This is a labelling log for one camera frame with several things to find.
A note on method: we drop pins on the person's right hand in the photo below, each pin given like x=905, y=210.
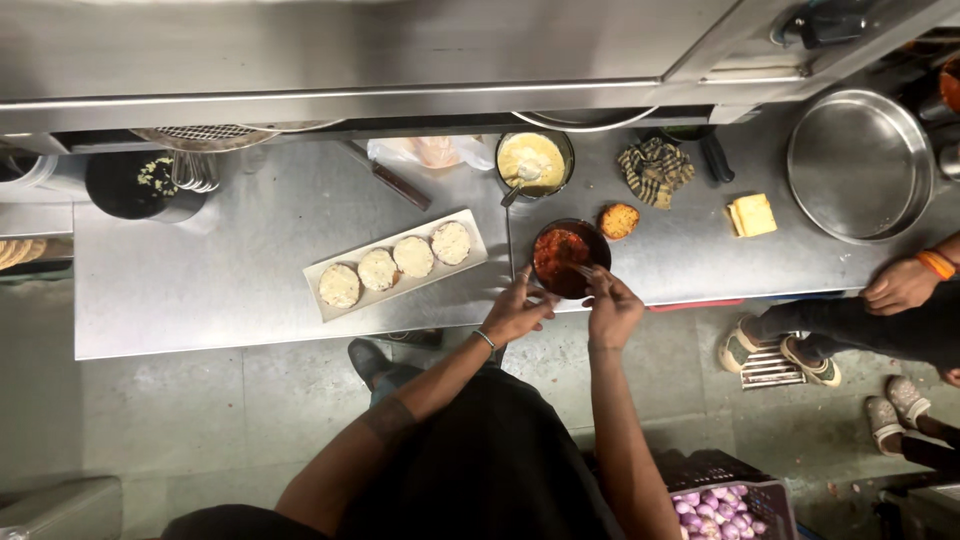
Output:
x=615, y=315

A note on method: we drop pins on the person's left hand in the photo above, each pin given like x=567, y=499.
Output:
x=514, y=315

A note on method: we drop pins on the person's right fingers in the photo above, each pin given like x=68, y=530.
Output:
x=598, y=283

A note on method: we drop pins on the person's left fingers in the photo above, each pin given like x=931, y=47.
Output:
x=536, y=294

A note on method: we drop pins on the steel fork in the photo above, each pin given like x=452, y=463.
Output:
x=581, y=268

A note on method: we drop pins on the dark bowl of red sauce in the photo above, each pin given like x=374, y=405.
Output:
x=559, y=259

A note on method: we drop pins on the toasted bread slice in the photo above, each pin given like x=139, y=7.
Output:
x=619, y=221

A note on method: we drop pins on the cheese topped bread slice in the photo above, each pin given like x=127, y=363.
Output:
x=413, y=256
x=451, y=243
x=377, y=269
x=340, y=286

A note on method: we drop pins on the steel spoon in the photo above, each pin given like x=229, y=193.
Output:
x=521, y=180

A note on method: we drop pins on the checked kitchen cloth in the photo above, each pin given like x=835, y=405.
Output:
x=656, y=172

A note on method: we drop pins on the pot of yellow sauce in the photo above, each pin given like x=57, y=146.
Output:
x=534, y=159

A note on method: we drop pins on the white green shoe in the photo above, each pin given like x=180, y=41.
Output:
x=737, y=346
x=811, y=364

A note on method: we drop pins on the steel bowl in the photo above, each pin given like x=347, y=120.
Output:
x=585, y=118

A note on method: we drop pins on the yellow cheese block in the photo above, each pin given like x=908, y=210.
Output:
x=752, y=216

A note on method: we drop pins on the dark bowl of green sauce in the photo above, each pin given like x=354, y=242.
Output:
x=686, y=133

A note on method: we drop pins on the clear plastic bag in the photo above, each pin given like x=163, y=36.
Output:
x=427, y=152

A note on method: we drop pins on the person's dark shoe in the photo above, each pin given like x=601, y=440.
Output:
x=367, y=360

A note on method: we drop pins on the person's black shirt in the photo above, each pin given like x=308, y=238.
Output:
x=465, y=465

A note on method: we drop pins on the metal floor drain grate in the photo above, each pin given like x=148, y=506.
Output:
x=772, y=367

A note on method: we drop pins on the white rectangular plate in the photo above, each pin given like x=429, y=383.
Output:
x=330, y=274

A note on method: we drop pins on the crate of purple onions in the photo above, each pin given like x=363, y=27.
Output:
x=720, y=506

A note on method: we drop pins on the large round steel tray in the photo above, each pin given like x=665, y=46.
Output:
x=859, y=165

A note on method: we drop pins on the steel overhead shelf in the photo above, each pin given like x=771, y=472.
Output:
x=337, y=52

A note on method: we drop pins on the grey clog shoe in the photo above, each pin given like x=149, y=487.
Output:
x=907, y=399
x=883, y=424

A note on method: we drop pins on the black device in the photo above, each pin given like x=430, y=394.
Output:
x=825, y=26

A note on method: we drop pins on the steel whisk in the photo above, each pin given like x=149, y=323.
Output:
x=195, y=171

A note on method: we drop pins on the steel mesh strainer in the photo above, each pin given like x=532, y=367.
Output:
x=202, y=135

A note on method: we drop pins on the orange sauce container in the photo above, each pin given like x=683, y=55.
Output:
x=951, y=84

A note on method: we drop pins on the black container with chopped garlic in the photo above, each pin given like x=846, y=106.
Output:
x=135, y=187

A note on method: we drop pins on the tray of round breads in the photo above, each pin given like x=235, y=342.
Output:
x=26, y=253

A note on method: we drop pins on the grey steel bin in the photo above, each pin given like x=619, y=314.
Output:
x=60, y=510

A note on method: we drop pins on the white container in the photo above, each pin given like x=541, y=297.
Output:
x=26, y=176

